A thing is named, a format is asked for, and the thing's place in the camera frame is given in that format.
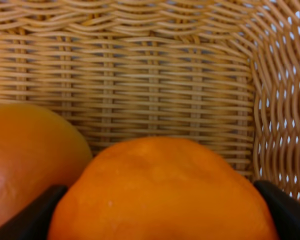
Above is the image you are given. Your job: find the red yellow peach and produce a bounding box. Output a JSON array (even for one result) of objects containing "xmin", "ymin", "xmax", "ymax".
[{"xmin": 0, "ymin": 103, "xmax": 93, "ymax": 227}]

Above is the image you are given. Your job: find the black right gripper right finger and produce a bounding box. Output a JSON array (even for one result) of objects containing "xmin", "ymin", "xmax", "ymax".
[{"xmin": 253, "ymin": 180, "xmax": 300, "ymax": 240}]

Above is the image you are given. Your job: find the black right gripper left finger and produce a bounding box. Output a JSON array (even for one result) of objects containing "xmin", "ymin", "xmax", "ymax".
[{"xmin": 0, "ymin": 185, "xmax": 68, "ymax": 240}]

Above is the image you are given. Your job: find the orange tangerine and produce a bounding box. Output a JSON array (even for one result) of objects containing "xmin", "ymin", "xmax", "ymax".
[{"xmin": 48, "ymin": 137, "xmax": 279, "ymax": 240}]

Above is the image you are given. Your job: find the light orange wicker basket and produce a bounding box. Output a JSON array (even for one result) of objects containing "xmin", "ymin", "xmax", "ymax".
[{"xmin": 0, "ymin": 0, "xmax": 300, "ymax": 201}]

